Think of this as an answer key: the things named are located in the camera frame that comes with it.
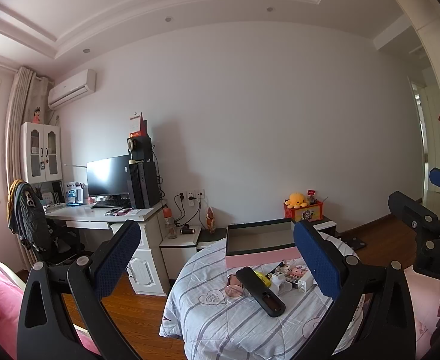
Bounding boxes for water bottle with orange cap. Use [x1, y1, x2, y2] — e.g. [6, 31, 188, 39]
[163, 205, 177, 240]

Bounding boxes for white desk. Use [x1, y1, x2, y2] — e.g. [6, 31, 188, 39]
[43, 204, 168, 296]

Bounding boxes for blue white box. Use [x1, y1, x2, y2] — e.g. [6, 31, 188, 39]
[65, 182, 83, 206]

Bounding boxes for white glass-door cabinet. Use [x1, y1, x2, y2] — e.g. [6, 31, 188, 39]
[20, 122, 63, 184]

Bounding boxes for red wall calendar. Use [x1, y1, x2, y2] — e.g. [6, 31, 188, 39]
[130, 112, 148, 138]

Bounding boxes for red printed box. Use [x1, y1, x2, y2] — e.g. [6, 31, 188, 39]
[283, 200, 324, 223]

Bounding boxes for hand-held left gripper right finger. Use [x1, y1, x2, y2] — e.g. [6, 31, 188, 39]
[293, 219, 417, 360]

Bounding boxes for black computer monitor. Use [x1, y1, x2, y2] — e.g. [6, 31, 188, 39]
[86, 155, 131, 197]

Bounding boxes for orange octopus plush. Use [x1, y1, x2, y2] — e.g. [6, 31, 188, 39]
[284, 192, 310, 209]

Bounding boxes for black box with round dial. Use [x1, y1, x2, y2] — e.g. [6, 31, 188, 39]
[127, 136, 154, 164]

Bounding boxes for white plug adapter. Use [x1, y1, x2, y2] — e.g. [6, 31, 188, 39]
[271, 269, 293, 294]

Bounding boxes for black remote control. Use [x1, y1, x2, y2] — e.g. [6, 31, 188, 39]
[235, 266, 286, 317]

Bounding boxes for white wall socket panel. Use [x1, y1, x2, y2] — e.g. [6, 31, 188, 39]
[184, 188, 205, 207]

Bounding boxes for black power cable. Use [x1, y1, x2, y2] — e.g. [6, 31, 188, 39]
[173, 193, 191, 226]

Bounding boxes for beige curtain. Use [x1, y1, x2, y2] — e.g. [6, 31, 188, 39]
[5, 66, 52, 196]

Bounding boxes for striped bed sheet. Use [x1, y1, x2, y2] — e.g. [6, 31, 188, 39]
[159, 232, 367, 360]

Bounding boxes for white door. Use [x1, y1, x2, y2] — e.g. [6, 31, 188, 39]
[409, 77, 440, 211]

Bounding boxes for black office chair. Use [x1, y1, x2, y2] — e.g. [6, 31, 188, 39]
[10, 180, 93, 271]

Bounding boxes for dark clothes on chair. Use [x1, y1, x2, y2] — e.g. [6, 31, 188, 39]
[8, 180, 48, 248]

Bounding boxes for yellow highlighter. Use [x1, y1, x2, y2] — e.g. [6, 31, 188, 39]
[253, 270, 273, 287]

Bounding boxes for pink printed blanket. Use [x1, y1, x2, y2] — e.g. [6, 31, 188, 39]
[403, 270, 440, 360]

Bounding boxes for black computer tower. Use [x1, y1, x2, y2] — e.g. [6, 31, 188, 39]
[128, 160, 160, 209]

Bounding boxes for black floor scale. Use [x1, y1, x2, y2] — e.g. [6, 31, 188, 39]
[338, 234, 367, 250]

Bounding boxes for low white nightstand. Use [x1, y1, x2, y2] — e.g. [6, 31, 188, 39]
[159, 226, 202, 281]

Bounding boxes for pink cardboard box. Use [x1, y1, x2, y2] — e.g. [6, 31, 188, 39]
[225, 218, 307, 269]

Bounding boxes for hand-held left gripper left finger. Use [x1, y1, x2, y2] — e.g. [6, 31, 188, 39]
[16, 219, 142, 360]

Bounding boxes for white air conditioner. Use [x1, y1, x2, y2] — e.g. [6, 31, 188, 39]
[47, 68, 97, 110]

